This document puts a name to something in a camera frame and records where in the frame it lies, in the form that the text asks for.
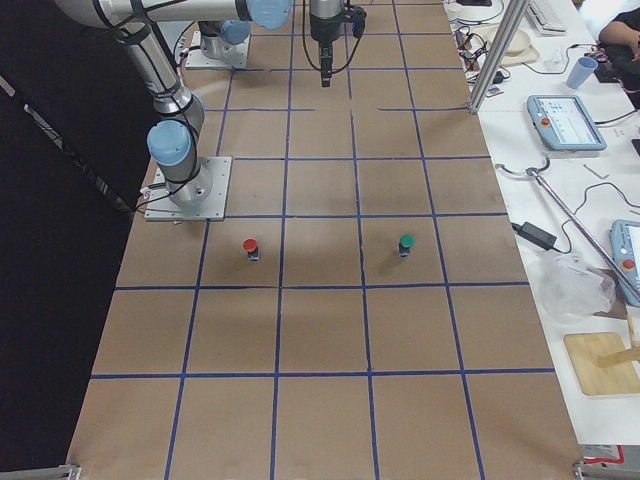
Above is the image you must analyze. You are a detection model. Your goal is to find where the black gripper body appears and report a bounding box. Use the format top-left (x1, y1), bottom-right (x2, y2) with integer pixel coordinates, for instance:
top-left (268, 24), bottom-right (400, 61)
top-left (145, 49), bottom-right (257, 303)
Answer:
top-left (318, 43), bottom-right (333, 78)

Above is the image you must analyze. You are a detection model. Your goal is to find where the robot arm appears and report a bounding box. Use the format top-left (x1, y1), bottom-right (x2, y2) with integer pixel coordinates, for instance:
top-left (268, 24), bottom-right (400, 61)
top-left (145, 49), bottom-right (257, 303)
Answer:
top-left (198, 1), bottom-right (366, 88)
top-left (56, 1), bottom-right (293, 211)

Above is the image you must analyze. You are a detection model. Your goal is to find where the green push button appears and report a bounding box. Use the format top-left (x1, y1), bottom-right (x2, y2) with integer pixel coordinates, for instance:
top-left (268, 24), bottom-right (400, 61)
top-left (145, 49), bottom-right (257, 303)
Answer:
top-left (398, 234), bottom-right (415, 258)

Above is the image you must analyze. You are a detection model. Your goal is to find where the red push button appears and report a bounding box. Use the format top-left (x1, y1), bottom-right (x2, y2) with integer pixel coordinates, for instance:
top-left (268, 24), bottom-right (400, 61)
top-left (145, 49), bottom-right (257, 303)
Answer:
top-left (243, 238), bottom-right (260, 262)

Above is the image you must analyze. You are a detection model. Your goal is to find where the white keyboard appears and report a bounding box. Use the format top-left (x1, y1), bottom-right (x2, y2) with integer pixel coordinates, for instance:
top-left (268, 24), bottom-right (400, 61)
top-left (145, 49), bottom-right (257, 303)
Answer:
top-left (526, 0), bottom-right (567, 36)

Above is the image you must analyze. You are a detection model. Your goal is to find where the metal walking cane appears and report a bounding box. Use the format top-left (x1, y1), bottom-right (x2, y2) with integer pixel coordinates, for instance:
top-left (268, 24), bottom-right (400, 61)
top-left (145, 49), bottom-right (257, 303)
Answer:
top-left (495, 156), bottom-right (639, 300)

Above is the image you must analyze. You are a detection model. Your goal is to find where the blue teach pendant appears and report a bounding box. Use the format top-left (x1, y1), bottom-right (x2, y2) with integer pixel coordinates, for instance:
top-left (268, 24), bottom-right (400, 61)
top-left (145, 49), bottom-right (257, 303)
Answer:
top-left (526, 95), bottom-right (607, 152)
top-left (610, 220), bottom-right (639, 307)

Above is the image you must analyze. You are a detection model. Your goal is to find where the blue plastic cup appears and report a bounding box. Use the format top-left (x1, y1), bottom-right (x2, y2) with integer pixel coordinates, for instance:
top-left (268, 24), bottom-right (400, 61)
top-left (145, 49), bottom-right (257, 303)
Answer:
top-left (566, 56), bottom-right (599, 90)

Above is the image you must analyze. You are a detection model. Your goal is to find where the black power adapter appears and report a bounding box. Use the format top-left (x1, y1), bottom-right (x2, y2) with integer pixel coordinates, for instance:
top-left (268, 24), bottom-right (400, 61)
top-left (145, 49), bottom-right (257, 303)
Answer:
top-left (517, 222), bottom-right (557, 250)

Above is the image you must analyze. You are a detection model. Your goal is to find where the clear plastic bag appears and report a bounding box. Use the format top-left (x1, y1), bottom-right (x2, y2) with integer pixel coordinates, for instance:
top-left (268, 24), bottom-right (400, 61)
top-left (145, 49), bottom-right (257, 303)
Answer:
top-left (532, 251), bottom-right (616, 323)

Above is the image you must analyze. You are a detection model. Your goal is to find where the wooden cutting board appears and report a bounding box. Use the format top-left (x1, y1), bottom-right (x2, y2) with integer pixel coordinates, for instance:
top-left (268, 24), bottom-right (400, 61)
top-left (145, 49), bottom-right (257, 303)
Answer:
top-left (563, 332), bottom-right (639, 396)

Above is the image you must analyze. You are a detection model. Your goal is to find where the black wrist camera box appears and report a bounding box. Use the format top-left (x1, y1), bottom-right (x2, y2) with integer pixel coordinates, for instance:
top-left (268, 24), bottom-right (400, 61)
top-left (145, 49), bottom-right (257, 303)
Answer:
top-left (346, 6), bottom-right (367, 39)

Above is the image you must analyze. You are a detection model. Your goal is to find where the aluminium frame post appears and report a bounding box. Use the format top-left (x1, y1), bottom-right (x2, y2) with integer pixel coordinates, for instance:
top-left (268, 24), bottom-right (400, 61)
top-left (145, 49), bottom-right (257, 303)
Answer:
top-left (468, 0), bottom-right (529, 114)

